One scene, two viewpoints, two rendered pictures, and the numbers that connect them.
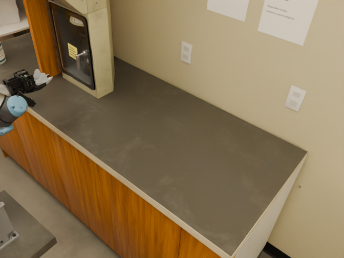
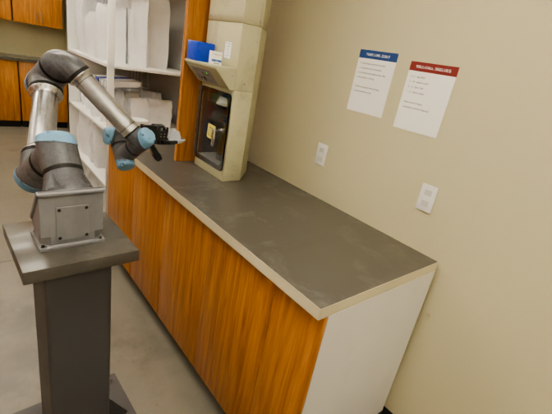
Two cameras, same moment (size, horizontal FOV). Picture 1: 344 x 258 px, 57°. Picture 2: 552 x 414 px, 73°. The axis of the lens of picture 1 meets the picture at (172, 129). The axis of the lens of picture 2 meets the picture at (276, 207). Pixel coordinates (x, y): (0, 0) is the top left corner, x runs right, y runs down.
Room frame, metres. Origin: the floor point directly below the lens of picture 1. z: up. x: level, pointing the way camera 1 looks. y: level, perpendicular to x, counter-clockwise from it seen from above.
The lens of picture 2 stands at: (-0.39, -0.21, 1.59)
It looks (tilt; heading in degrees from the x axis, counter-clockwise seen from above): 21 degrees down; 10
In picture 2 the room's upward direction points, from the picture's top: 11 degrees clockwise
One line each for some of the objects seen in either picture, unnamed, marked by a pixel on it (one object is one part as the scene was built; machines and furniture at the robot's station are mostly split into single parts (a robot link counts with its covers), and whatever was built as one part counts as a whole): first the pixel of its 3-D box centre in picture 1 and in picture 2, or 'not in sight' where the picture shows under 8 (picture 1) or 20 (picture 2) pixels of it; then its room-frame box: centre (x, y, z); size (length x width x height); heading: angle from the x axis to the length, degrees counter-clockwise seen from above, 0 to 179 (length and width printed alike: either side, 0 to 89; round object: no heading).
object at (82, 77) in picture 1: (71, 47); (211, 127); (1.50, 0.55, 1.19); 0.30 x 0.01 x 0.40; 53
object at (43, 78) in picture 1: (44, 78); (177, 136); (1.22, 0.60, 1.17); 0.09 x 0.03 x 0.06; 138
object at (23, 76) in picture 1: (19, 84); (154, 134); (1.15, 0.68, 1.17); 0.12 x 0.08 x 0.09; 143
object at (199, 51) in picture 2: not in sight; (200, 51); (1.52, 0.66, 1.56); 0.10 x 0.10 x 0.09; 53
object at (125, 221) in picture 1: (114, 156); (223, 260); (1.46, 0.36, 0.45); 2.05 x 0.67 x 0.90; 53
